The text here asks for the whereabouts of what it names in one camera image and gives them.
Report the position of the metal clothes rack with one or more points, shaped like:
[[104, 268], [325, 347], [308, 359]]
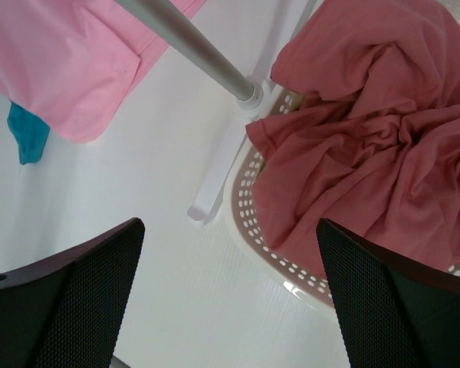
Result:
[[232, 43]]

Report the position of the light pink t shirt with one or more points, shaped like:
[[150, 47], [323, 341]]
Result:
[[72, 63]]

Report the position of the coral red t shirt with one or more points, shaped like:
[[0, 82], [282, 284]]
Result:
[[375, 144]]

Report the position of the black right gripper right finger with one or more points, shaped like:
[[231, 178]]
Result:
[[392, 311]]

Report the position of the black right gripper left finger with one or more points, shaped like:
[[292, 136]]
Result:
[[66, 310]]

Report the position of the teal t shirt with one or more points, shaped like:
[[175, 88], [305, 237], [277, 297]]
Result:
[[30, 133]]

